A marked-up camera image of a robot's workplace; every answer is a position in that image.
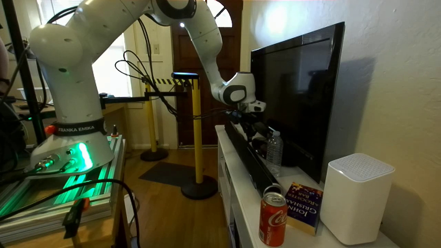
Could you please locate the black orange clamp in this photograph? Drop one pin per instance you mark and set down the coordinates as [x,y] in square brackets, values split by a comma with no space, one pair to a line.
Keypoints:
[74,217]

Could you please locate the blue paperback book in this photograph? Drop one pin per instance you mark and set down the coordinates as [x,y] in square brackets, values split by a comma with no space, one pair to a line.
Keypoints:
[305,208]

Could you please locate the clear plastic water bottle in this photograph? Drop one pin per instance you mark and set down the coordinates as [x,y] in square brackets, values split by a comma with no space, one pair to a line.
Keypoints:
[274,155]

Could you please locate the black flat television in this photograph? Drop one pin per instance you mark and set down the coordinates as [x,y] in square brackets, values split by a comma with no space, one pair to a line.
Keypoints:
[296,103]

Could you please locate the red stop button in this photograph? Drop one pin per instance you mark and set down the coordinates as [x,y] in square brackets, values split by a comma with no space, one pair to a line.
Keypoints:
[50,130]

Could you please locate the red soda can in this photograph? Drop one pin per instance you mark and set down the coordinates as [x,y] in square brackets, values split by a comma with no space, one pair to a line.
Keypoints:
[273,220]

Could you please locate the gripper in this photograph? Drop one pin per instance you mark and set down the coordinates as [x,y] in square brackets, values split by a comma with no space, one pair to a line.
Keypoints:
[248,121]

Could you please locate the white box speaker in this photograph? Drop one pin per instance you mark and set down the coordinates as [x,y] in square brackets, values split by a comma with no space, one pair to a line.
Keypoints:
[355,203]

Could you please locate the window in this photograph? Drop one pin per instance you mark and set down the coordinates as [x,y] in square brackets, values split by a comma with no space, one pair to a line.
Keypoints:
[110,75]

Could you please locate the brown wooden door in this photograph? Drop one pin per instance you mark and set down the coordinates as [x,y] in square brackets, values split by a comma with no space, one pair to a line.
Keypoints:
[186,62]

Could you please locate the black yellow barrier belt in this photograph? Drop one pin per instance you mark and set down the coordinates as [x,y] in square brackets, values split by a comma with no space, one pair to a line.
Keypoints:
[165,81]

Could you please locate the yellow stanchion post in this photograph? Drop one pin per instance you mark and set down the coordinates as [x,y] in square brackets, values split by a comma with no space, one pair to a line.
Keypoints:
[150,120]
[197,137]

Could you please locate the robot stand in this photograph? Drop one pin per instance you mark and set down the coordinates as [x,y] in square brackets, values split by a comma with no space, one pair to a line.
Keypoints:
[96,193]

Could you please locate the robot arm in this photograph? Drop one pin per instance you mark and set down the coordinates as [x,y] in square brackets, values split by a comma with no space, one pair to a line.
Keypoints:
[79,103]

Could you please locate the long black soundbar speaker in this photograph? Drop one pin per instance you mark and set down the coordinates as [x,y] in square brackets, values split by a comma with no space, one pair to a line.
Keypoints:
[249,160]

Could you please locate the wall switch plate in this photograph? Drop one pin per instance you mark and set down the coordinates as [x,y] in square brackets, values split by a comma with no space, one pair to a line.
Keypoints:
[156,49]

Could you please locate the dark floor mat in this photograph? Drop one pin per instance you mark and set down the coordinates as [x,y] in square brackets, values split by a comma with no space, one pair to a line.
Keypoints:
[168,174]

